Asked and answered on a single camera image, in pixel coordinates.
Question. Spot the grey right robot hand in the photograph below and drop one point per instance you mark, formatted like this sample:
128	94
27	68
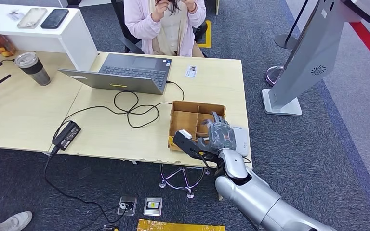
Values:
223	137

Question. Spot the white ID card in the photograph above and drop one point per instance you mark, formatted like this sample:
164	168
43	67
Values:
191	71

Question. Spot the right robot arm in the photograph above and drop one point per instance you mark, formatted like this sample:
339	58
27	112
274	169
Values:
261	201

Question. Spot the person's left hand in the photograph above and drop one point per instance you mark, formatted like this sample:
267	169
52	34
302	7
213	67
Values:
188	3

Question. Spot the person's hand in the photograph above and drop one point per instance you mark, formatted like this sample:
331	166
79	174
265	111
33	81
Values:
159	6
188	3

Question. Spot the person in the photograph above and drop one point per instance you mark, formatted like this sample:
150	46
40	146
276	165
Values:
140	25

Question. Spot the person's right hand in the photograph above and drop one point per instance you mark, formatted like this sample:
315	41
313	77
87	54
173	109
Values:
159	6

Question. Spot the chrome stool base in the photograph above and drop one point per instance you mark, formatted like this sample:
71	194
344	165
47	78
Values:
190	194

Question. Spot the chrome round stanchion base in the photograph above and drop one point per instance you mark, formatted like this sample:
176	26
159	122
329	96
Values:
272	76

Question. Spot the steel floor socket yellow label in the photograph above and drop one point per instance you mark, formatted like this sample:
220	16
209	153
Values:
153	206

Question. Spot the yellow floor tape square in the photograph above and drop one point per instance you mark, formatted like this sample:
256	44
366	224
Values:
172	226

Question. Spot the grey laptop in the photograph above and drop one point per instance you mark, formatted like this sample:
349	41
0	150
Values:
134	68

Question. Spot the steel floor socket plate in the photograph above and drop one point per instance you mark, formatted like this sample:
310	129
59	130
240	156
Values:
127	207

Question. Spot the silver kiosk stand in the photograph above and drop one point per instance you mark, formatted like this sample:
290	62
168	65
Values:
312	57

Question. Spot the black office chair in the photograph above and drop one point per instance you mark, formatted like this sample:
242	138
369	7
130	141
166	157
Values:
127	38

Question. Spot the yellow black plug tool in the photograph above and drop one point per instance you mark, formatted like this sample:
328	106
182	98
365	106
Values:
114	228

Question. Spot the black laptop power adapter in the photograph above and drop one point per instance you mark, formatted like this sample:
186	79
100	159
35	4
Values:
66	135

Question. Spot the white desk riser shelf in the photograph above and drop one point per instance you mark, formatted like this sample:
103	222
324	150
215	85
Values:
76	41

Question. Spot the steel tumbler with lid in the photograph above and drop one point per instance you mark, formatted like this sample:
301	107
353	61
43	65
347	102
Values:
33	70

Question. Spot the black smartphone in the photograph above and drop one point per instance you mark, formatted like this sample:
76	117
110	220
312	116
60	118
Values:
54	18

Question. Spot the clear phone case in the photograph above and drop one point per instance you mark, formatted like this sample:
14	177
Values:
31	18

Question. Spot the white sneaker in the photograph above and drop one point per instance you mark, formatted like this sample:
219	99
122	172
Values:
9	223

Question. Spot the orange snack bag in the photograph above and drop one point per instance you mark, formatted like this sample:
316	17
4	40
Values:
1	44

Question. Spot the small clear wrapper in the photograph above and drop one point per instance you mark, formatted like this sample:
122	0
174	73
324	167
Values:
15	15

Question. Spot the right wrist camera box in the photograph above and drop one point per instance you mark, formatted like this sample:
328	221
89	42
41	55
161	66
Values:
185	134

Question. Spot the black stanchion post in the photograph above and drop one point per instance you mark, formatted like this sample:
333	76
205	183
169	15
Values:
285	42

